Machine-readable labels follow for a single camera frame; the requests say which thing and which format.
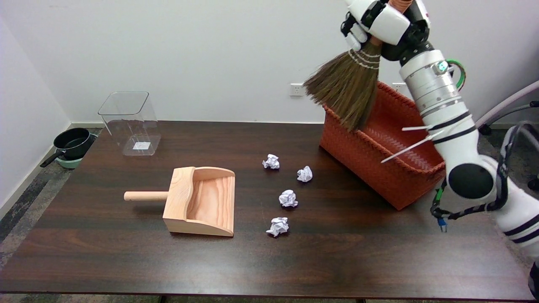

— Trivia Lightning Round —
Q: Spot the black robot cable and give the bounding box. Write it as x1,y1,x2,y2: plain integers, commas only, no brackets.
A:
430,122,539,221

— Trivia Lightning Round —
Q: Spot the black frying pan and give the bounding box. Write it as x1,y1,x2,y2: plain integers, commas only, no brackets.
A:
40,128,91,168

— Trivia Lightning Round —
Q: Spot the red woven basket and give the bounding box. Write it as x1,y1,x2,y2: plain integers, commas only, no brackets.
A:
320,81,447,211

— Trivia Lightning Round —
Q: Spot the green pot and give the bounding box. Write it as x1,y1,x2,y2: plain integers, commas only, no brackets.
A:
57,134,98,169

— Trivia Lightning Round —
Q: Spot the clear plastic container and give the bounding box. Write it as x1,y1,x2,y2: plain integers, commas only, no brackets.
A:
98,91,162,157

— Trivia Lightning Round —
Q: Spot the wooden dustpan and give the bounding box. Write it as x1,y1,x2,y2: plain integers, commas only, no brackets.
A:
124,167,235,237

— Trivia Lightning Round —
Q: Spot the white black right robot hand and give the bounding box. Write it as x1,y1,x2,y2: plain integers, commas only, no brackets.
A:
340,0,432,61

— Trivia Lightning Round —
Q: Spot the brown straw hand broom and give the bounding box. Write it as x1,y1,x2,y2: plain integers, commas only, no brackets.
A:
303,0,413,132

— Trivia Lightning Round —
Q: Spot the green robot cable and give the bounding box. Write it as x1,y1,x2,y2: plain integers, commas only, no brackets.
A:
446,59,467,91

